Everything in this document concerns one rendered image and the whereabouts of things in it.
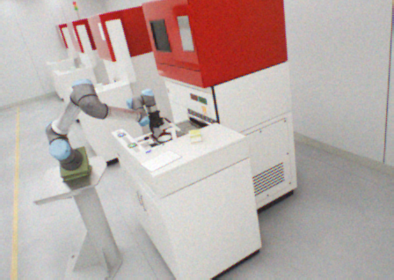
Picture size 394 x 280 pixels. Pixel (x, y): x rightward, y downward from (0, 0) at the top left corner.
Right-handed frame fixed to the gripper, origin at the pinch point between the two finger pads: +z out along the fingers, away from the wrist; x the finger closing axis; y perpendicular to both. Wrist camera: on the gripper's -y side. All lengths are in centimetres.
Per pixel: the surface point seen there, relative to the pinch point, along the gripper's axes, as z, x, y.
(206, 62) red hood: -47, 14, 43
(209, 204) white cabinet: 28, -33, 52
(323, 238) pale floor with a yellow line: 91, 22, 109
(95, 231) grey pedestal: 54, -50, -37
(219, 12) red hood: -75, 27, 52
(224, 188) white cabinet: 23, -23, 59
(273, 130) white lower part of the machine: 19, 54, 71
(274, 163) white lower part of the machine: 48, 53, 70
